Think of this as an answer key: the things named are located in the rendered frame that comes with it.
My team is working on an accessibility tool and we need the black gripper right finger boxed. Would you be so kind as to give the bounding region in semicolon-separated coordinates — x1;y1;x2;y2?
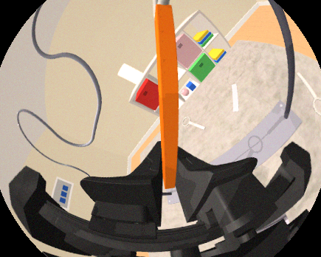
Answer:
175;146;258;223

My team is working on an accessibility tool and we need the white hoop with orange handle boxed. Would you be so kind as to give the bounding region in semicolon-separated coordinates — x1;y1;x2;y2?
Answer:
152;0;179;190

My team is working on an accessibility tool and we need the white flat strip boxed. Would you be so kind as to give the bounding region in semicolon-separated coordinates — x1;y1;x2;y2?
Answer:
232;84;239;112

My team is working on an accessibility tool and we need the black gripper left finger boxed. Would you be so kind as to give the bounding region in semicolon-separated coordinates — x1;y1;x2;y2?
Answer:
80;141;163;227

